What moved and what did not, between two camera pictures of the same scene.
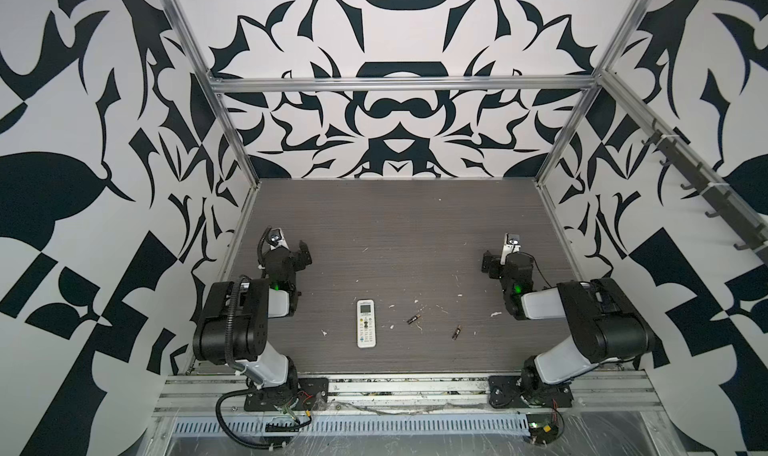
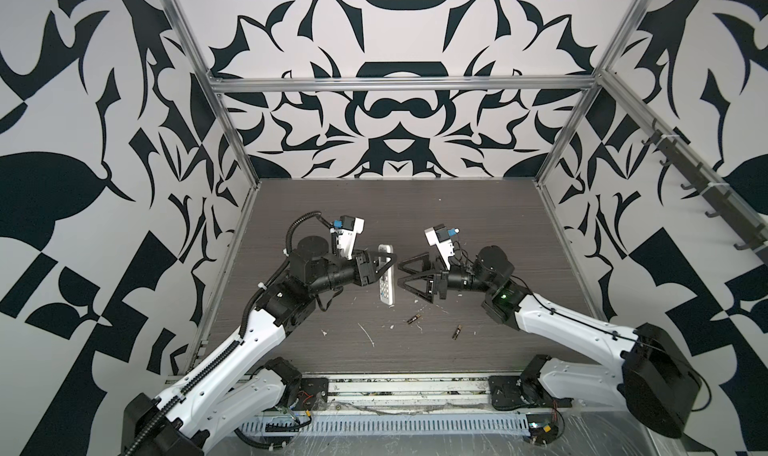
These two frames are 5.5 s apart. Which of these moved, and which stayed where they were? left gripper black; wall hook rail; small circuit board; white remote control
Moved: left gripper black; white remote control
Stayed: small circuit board; wall hook rail
